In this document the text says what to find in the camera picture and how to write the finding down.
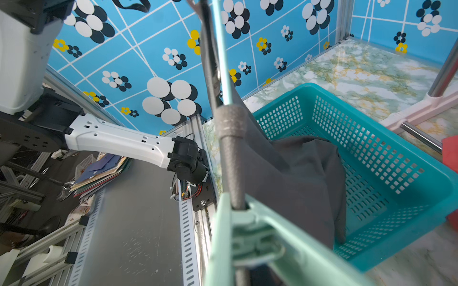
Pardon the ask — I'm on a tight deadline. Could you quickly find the dark grey garment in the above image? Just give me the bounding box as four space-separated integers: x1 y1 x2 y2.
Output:
194 0 348 286

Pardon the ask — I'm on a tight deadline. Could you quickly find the red garment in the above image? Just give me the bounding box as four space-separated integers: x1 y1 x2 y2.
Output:
442 135 458 231

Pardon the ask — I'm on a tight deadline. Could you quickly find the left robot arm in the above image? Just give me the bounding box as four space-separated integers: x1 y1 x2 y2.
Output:
1 1 209 185

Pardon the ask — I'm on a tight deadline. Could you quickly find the teal laundry basket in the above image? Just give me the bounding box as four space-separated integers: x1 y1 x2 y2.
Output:
254 83 458 272

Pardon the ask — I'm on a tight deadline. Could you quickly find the metal clothes rack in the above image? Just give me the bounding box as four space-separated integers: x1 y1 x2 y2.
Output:
380 44 458 154

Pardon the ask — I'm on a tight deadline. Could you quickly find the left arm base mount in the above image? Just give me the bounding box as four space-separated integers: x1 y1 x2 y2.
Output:
167 137 216 212

